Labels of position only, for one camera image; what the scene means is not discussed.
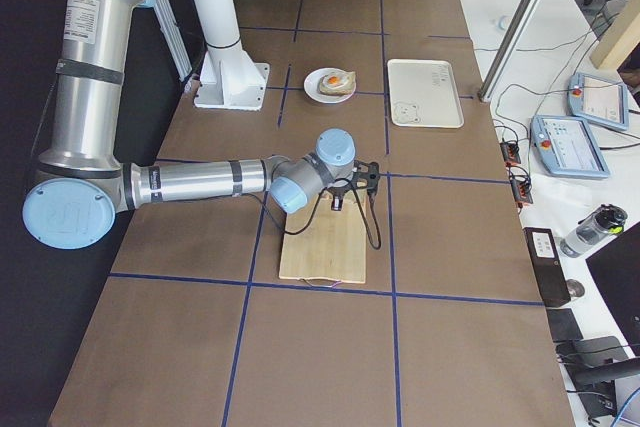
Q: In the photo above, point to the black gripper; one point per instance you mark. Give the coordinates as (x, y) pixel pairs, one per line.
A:
(338, 195)

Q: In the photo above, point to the white round plate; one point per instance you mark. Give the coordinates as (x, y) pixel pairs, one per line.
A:
(311, 86)

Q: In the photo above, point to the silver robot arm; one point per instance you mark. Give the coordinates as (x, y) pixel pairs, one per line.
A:
(79, 186)

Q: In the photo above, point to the bottom bread slice on plate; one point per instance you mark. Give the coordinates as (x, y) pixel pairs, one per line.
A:
(348, 88)

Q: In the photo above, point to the wooden cutting board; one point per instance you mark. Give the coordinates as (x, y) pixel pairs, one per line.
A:
(330, 245)

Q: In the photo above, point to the fried egg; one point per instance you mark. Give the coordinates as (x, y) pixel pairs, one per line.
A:
(334, 81)

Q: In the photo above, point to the cream bear tray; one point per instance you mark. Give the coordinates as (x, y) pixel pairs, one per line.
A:
(423, 93)

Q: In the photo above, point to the orange connector block far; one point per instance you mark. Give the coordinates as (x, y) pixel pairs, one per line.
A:
(511, 152)

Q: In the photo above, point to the orange connector block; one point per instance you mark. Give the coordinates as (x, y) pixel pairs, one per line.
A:
(511, 152)
(521, 188)

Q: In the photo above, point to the orange connector block near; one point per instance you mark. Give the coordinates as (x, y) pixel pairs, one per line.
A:
(521, 188)

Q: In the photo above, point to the dark brown box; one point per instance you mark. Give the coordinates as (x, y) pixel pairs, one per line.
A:
(546, 266)

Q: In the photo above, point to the near teach pendant tablet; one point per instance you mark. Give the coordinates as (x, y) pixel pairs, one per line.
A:
(567, 148)

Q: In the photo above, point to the teach pendant tablet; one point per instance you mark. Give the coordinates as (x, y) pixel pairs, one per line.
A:
(599, 101)
(567, 148)

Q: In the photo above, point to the clear water bottle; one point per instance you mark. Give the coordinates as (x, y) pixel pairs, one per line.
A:
(605, 221)

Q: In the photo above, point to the far teach pendant tablet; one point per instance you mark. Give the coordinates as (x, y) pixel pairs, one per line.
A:
(599, 101)

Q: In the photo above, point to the black monitor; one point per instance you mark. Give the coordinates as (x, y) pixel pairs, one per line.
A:
(615, 271)

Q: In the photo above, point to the black desk stand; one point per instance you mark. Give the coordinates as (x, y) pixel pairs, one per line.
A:
(600, 365)

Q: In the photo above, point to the wooden plank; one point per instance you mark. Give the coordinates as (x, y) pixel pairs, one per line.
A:
(619, 40)

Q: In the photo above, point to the aluminium frame post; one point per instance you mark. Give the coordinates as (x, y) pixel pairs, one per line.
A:
(522, 16)

